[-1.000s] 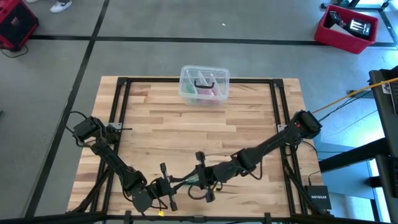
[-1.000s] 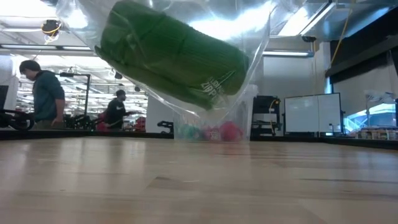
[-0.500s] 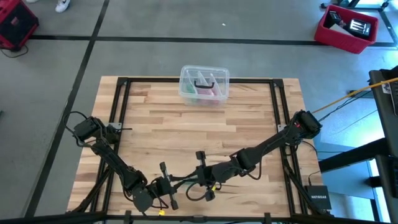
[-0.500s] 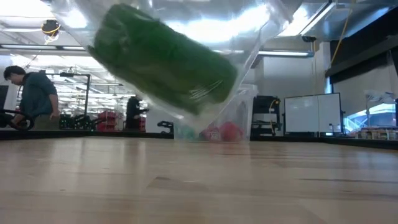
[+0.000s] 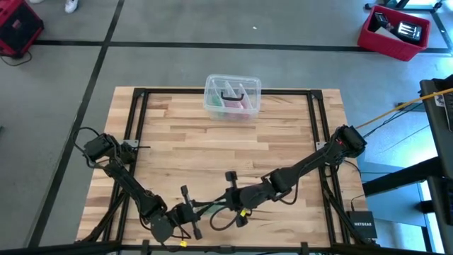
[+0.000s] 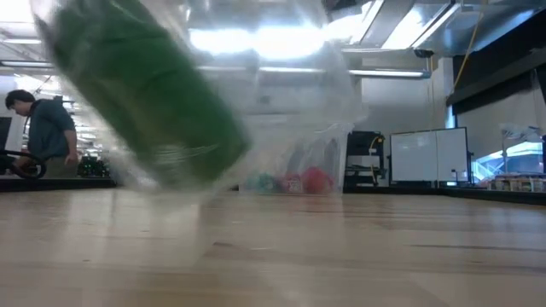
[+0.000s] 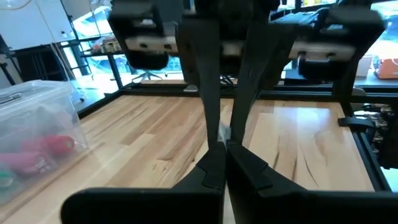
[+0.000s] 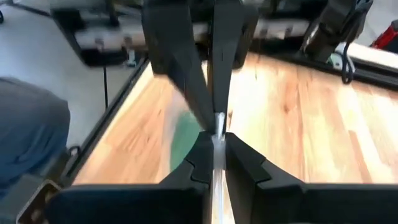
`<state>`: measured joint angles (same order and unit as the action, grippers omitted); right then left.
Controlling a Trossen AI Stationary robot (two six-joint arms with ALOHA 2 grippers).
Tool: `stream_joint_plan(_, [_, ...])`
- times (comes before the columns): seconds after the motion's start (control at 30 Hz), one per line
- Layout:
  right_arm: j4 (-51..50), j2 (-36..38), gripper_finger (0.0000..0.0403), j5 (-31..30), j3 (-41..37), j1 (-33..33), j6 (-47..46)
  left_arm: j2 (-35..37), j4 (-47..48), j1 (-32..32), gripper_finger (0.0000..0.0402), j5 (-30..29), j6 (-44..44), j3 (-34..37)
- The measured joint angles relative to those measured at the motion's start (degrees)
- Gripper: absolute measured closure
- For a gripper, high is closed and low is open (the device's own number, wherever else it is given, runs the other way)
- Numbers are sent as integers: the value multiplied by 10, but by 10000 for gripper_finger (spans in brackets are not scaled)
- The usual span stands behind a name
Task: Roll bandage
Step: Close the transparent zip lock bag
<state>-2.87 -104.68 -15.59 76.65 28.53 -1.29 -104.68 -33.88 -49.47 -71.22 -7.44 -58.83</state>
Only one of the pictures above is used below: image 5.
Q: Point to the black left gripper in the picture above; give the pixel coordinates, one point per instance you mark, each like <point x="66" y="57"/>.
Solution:
<point x="185" y="214"/>

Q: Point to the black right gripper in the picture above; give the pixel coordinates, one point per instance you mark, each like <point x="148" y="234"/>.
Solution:
<point x="239" y="200"/>

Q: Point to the teal bandage roll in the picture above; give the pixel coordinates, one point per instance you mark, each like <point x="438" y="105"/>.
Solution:
<point x="216" y="101"/>

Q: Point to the pink bandage roll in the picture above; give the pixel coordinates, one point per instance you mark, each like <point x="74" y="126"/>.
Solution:
<point x="231" y="104"/>

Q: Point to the black desk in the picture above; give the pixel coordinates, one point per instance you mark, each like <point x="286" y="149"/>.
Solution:
<point x="435" y="141"/>

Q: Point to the magenta bandage roll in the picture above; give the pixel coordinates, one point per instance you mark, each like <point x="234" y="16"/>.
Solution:
<point x="243" y="106"/>

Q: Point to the person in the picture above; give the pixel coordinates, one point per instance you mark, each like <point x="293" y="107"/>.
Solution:
<point x="70" y="5"/>

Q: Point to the red plastic bin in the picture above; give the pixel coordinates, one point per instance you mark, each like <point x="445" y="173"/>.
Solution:
<point x="385" y="46"/>

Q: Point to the black device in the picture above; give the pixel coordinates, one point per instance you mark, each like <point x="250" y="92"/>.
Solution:
<point x="408" y="32"/>
<point x="380" y="19"/>

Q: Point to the black Netgear network switch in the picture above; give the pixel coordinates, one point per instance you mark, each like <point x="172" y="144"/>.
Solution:
<point x="361" y="225"/>

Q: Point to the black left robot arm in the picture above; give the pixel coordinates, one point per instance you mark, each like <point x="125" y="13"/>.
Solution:
<point x="134" y="191"/>

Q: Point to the black aluminium rig frame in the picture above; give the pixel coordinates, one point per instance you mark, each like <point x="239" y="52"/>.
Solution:
<point x="226" y="91"/>

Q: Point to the red and black generator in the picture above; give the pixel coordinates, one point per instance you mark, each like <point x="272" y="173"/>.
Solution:
<point x="17" y="25"/>

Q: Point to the clear plastic storage box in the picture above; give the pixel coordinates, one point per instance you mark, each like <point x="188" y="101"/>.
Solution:
<point x="231" y="85"/>

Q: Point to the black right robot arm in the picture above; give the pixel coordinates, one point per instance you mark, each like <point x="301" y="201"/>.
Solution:
<point x="311" y="163"/>

